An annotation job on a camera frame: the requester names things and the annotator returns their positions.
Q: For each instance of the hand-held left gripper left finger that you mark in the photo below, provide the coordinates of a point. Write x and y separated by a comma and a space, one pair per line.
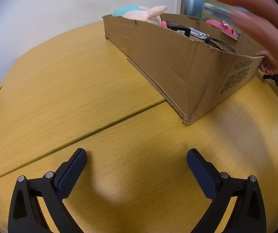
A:
72, 172

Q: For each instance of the brown cardboard box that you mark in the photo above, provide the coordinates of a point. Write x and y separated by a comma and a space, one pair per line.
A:
177, 65

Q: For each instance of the frosted glass door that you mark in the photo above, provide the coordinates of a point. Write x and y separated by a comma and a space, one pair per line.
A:
194, 4

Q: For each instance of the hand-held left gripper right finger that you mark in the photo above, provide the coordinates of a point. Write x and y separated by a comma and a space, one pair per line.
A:
202, 174

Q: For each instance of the wooden desktop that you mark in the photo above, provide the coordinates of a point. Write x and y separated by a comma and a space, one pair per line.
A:
80, 89

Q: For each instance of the person's right hand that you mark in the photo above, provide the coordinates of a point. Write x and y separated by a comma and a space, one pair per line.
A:
262, 17

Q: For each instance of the white flat device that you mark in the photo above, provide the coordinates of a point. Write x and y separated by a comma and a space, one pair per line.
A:
199, 32

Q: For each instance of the black product box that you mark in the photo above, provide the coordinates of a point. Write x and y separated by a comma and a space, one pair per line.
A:
177, 28

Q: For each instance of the teal and pink plush toy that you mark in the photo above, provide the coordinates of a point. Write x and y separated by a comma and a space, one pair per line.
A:
134, 13

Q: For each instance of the yellow shelf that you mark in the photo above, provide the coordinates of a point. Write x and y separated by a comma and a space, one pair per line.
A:
211, 9

